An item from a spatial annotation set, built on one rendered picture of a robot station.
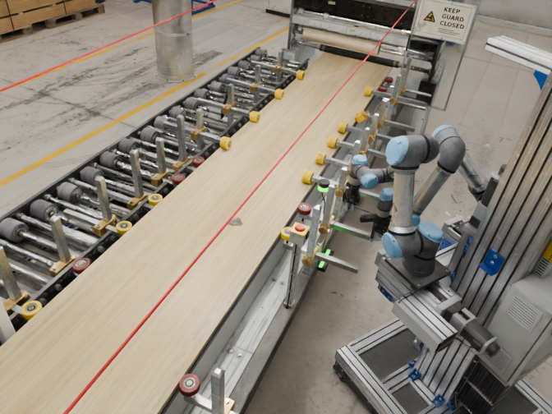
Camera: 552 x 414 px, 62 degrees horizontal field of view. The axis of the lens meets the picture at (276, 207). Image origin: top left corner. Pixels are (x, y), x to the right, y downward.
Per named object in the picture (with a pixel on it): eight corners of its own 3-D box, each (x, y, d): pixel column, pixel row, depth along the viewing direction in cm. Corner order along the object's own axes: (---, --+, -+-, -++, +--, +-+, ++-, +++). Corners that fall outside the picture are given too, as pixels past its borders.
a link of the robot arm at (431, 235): (442, 256, 210) (451, 234, 201) (416, 261, 206) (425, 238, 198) (428, 239, 219) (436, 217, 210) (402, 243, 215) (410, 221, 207)
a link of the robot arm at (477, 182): (485, 214, 241) (434, 147, 215) (475, 197, 253) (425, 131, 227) (507, 202, 237) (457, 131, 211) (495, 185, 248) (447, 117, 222)
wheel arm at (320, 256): (358, 271, 248) (360, 265, 245) (356, 275, 245) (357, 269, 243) (284, 244, 260) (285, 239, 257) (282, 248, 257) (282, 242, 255)
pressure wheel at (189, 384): (181, 409, 179) (180, 393, 172) (178, 391, 185) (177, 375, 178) (202, 404, 182) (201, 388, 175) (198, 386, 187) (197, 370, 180)
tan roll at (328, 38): (431, 65, 449) (434, 52, 442) (429, 69, 440) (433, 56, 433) (296, 35, 488) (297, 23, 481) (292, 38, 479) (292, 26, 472)
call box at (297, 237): (307, 239, 211) (310, 226, 206) (302, 248, 206) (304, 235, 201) (293, 234, 213) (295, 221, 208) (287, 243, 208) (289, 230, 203)
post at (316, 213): (310, 272, 258) (322, 204, 228) (308, 276, 255) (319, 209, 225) (305, 269, 259) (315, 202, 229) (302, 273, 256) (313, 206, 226)
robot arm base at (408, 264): (440, 269, 217) (447, 254, 211) (418, 280, 210) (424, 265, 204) (417, 250, 227) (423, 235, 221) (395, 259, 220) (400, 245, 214)
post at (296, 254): (294, 302, 238) (304, 238, 210) (291, 310, 234) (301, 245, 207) (287, 300, 239) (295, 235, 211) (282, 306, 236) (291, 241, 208)
